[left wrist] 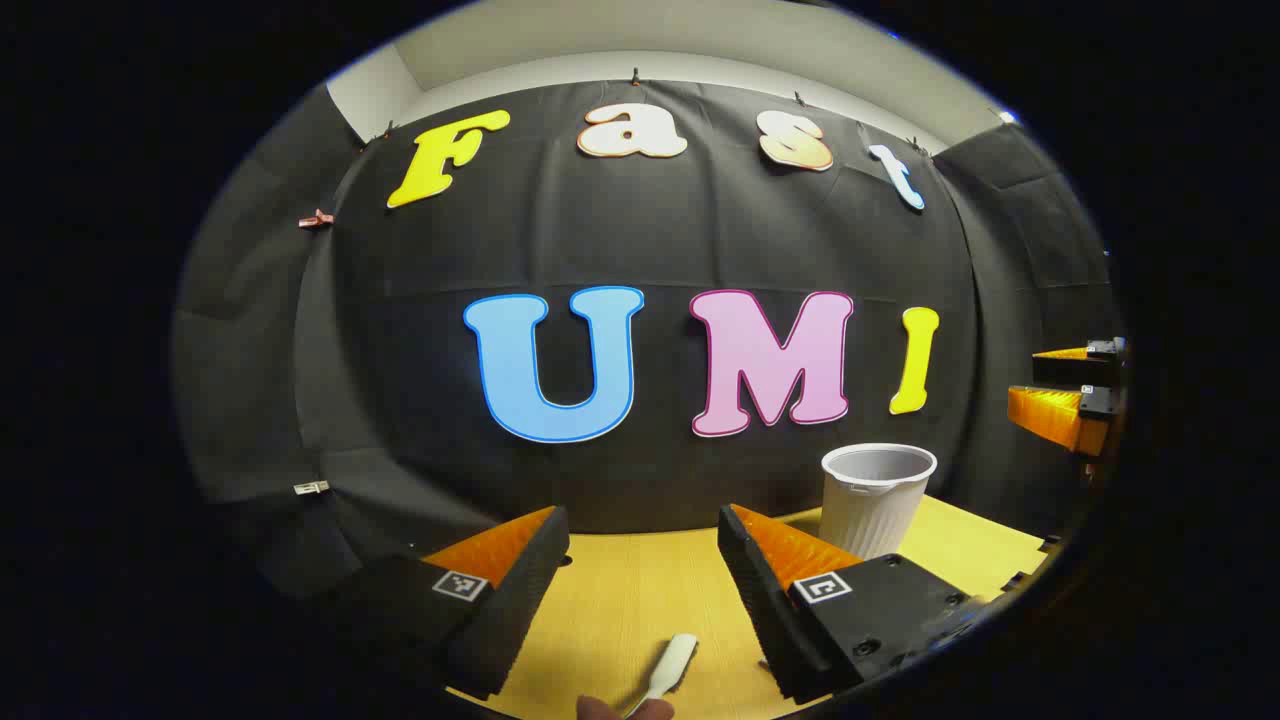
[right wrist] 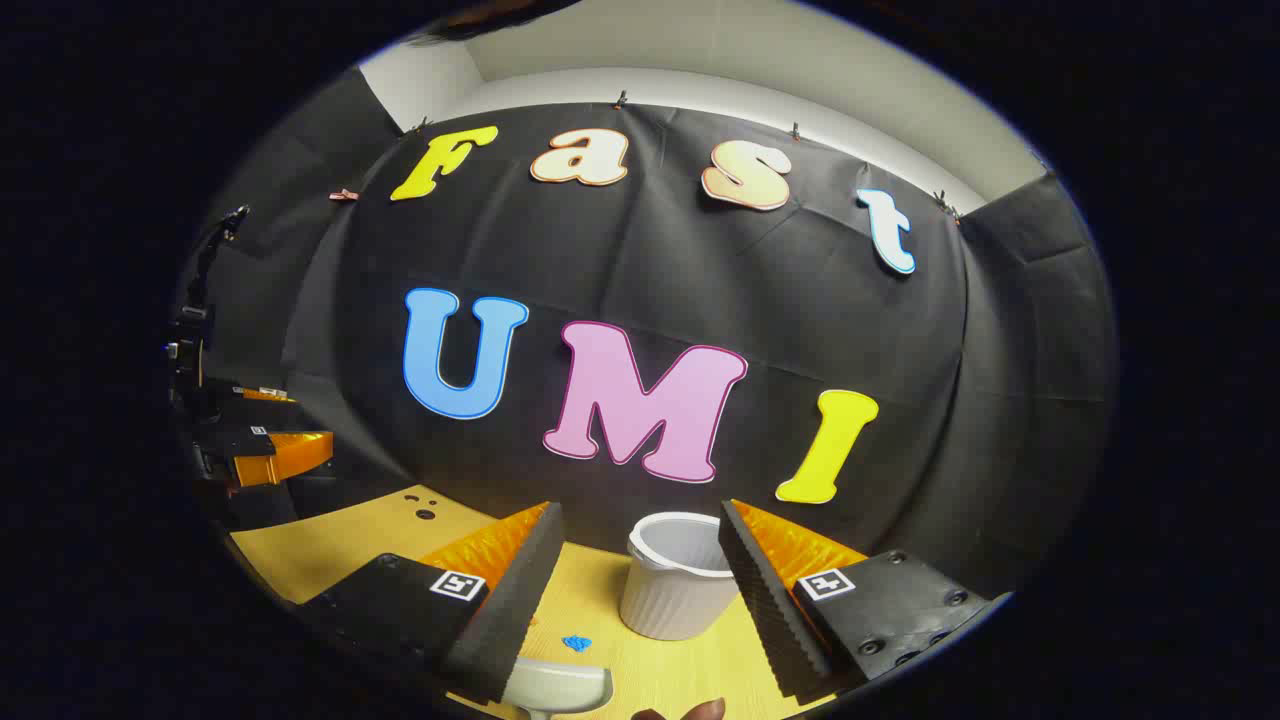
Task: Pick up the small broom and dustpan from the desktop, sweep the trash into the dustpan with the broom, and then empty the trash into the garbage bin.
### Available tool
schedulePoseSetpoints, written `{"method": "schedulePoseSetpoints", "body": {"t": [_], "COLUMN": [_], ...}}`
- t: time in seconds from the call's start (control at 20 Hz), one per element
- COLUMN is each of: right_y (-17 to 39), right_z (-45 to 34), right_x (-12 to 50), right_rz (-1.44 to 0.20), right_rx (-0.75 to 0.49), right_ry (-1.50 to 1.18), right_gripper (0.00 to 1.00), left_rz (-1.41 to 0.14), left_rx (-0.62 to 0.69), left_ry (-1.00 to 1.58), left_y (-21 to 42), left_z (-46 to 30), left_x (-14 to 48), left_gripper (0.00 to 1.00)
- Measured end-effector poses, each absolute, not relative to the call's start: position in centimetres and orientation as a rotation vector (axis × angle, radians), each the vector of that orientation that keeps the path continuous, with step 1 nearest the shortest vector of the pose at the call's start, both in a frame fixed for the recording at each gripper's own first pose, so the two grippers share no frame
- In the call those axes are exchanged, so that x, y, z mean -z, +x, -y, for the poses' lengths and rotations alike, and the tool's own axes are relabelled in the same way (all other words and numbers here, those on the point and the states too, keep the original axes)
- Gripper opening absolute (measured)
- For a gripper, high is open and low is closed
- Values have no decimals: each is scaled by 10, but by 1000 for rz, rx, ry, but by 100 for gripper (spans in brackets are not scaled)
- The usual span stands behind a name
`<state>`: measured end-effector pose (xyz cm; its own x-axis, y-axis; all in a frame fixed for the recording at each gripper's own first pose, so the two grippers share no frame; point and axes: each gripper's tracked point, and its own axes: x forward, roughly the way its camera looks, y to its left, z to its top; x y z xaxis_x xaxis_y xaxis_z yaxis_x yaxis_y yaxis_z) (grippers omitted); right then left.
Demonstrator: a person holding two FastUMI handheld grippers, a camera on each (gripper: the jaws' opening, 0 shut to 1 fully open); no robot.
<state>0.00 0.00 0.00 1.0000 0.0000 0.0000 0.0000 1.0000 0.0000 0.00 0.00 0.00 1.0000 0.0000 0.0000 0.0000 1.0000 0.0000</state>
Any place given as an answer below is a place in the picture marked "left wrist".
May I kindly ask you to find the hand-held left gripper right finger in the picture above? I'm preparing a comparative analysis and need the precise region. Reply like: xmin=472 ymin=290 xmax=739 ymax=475
xmin=717 ymin=503 xmax=1011 ymax=706

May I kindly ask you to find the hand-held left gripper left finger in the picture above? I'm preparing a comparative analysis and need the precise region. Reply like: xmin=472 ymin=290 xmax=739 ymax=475
xmin=290 ymin=505 xmax=571 ymax=701

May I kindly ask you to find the small white broom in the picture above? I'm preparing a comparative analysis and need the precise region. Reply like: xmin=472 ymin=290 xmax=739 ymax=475
xmin=622 ymin=633 xmax=699 ymax=719

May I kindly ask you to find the white ribbed garbage bin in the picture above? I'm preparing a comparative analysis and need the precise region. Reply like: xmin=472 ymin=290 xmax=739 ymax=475
xmin=820 ymin=443 xmax=939 ymax=561

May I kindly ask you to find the wooden desktop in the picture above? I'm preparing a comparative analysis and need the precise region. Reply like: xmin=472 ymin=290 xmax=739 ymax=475
xmin=445 ymin=495 xmax=1051 ymax=720

